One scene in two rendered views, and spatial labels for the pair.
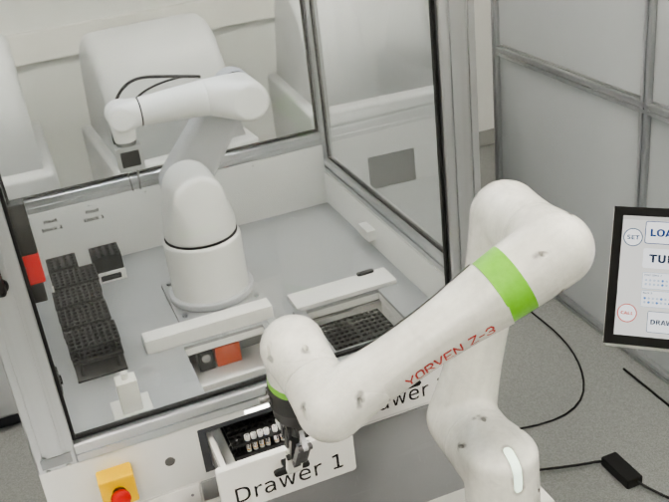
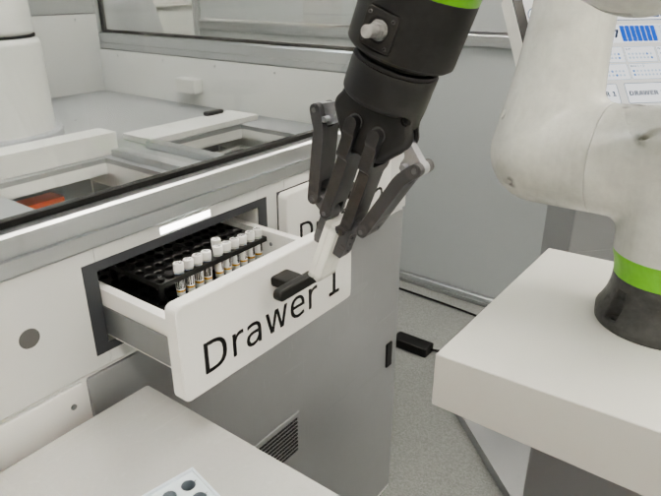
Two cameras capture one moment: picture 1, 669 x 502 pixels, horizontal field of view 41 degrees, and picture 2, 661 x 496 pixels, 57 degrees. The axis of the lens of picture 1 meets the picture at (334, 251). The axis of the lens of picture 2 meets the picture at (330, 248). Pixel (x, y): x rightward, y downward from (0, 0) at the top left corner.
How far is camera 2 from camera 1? 133 cm
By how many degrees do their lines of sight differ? 31
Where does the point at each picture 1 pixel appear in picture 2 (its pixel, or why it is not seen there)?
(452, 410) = (574, 113)
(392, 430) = not seen: hidden behind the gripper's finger
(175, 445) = (40, 301)
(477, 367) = (603, 35)
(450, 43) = not seen: outside the picture
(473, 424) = (636, 110)
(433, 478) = (357, 338)
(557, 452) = not seen: hidden behind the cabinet
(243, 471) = (217, 303)
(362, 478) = (297, 344)
